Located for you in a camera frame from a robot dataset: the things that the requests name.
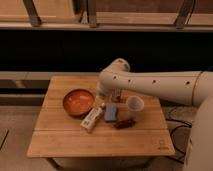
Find wooden table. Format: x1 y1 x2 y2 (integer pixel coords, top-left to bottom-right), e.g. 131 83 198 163
27 76 175 158

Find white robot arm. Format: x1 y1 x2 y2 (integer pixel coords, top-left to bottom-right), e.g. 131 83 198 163
97 58 213 171

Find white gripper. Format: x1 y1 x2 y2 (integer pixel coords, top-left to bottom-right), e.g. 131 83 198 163
96 82 121 102

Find translucent plastic cup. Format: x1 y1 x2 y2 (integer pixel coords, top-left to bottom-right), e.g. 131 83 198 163
126 96 144 119

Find black cables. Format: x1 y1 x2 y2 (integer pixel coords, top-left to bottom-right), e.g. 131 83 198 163
164 106 194 164

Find metal window frame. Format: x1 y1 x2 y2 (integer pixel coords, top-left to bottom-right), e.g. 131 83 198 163
0 0 213 32

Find orange bowl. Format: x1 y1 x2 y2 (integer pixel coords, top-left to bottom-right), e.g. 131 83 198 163
63 89 94 117

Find blue eraser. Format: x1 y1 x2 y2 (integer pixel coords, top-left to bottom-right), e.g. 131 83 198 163
104 103 117 122

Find white tube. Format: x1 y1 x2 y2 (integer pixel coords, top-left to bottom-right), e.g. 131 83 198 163
80 104 105 133

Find dark brown object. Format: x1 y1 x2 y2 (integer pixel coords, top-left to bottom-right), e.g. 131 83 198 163
115 119 135 129

